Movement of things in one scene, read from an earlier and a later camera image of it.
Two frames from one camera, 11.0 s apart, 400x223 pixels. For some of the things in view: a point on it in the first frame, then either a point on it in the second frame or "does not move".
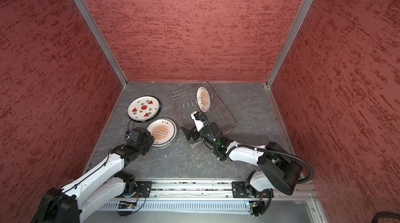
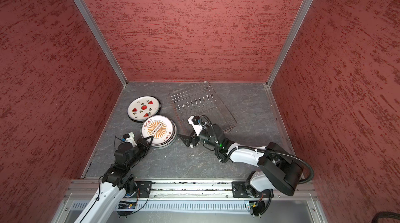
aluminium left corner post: [82, 4] does not move
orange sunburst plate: [203, 99] -> [160, 127]
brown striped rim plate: [144, 109] does not move
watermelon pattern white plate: [144, 109] does not move
